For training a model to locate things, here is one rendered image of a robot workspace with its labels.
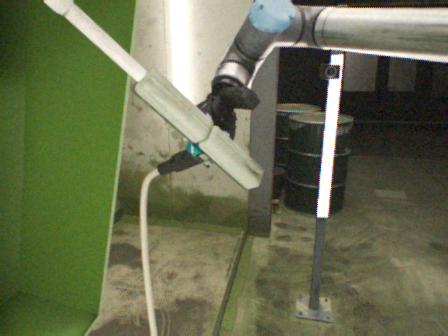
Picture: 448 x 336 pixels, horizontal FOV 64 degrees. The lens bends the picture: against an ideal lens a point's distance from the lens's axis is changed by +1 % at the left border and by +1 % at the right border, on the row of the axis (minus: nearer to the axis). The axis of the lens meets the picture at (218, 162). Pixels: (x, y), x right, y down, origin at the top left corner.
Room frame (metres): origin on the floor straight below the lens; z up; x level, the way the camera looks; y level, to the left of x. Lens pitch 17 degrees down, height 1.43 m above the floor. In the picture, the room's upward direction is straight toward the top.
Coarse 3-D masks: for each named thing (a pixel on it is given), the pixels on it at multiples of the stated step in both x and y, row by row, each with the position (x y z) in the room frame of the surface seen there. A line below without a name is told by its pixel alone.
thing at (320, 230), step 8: (320, 224) 1.74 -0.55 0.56; (320, 232) 1.74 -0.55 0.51; (320, 240) 1.73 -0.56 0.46; (320, 248) 1.73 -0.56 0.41; (320, 256) 1.73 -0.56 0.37; (312, 264) 1.78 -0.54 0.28; (320, 264) 1.73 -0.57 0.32; (312, 272) 1.74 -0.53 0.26; (320, 272) 1.73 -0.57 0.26; (312, 280) 1.74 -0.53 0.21; (320, 280) 1.73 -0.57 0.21; (312, 288) 1.74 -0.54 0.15; (312, 296) 1.74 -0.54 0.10; (312, 304) 1.74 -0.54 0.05
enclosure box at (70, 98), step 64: (0, 0) 1.07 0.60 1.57; (128, 0) 1.12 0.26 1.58; (0, 64) 1.08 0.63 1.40; (64, 64) 1.16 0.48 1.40; (0, 128) 1.09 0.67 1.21; (64, 128) 1.17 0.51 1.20; (0, 192) 1.10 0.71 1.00; (64, 192) 1.17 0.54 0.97; (0, 256) 1.11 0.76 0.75; (64, 256) 1.18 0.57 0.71; (0, 320) 1.06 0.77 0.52; (64, 320) 1.11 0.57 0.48
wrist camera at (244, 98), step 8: (224, 88) 0.80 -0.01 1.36; (232, 88) 0.77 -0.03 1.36; (240, 88) 0.73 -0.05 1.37; (248, 88) 0.72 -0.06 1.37; (224, 96) 0.78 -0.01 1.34; (232, 96) 0.74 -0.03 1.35; (240, 96) 0.71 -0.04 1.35; (248, 96) 0.71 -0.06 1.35; (256, 96) 0.72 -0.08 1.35; (232, 104) 0.78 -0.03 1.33; (240, 104) 0.73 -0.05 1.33; (248, 104) 0.71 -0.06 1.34; (256, 104) 0.72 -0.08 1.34
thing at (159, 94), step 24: (48, 0) 0.57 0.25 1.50; (96, 24) 0.60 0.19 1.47; (120, 48) 0.61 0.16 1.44; (144, 72) 0.62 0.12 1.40; (144, 96) 0.61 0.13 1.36; (168, 96) 0.62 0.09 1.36; (168, 120) 0.64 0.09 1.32; (192, 120) 0.63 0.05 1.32; (216, 144) 0.64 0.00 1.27; (168, 168) 0.75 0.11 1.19; (240, 168) 0.66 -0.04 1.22
